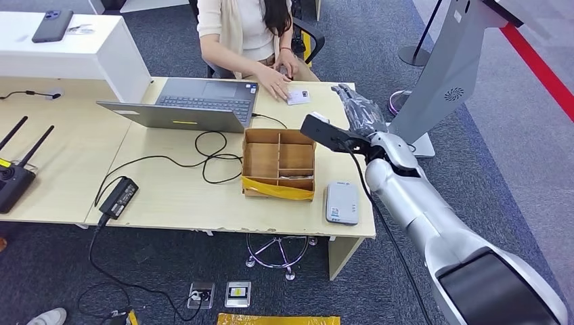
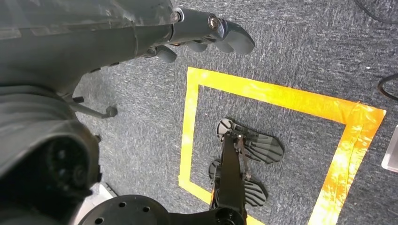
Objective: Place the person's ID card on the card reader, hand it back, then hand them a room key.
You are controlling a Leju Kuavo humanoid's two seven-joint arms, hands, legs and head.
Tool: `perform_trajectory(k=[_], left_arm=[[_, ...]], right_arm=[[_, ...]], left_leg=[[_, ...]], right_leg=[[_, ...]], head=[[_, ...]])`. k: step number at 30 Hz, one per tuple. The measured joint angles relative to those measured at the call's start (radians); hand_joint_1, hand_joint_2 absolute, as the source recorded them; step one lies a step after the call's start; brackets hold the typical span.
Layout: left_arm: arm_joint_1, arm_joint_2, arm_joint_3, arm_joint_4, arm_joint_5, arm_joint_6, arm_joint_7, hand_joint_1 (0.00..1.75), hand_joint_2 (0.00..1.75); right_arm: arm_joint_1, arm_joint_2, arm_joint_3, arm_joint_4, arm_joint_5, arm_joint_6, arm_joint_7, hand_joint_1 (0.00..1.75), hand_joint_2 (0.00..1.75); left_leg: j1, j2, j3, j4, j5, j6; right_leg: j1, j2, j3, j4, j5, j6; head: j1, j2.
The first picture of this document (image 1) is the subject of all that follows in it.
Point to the person's left hand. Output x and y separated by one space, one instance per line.
289 63

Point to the wooden desk leg panel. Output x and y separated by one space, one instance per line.
343 255

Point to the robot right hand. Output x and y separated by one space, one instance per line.
363 114

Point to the person's right forearm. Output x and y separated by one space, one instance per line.
228 56

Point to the grey laptop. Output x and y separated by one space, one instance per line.
204 101

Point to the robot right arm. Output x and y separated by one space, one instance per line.
426 215

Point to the white shoe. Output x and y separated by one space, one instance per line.
47 317

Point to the black laptop power adapter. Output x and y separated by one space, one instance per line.
118 197

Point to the white ID card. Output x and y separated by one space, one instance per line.
298 97

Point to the grey kiosk stand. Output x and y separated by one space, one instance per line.
450 67

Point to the red barrier belt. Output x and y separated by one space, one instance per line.
540 69

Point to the open floor socket box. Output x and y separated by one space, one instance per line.
201 295

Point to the black office chair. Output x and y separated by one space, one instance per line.
314 38

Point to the person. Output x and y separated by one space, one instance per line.
251 27

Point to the chrome stool base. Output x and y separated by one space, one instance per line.
281 253

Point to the white reception counter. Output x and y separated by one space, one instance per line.
92 56

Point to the black router with antennas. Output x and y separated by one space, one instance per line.
12 179

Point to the floor socket box with label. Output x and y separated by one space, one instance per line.
238 294

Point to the yellow taped cardboard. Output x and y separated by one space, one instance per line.
278 320

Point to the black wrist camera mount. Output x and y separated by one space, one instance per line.
325 132

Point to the plug with yellow tape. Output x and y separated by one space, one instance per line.
130 317

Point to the yellow panel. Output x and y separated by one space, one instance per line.
307 49

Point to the dark smartphone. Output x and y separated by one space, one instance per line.
52 27

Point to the person's left forearm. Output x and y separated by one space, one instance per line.
287 40

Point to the white cabinet base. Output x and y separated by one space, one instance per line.
148 4

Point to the white card reader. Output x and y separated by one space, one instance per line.
342 202

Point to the black stanchion post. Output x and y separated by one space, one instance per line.
413 56

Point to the cardboard divider box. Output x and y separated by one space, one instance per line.
261 159

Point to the person's right hand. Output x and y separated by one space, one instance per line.
276 83

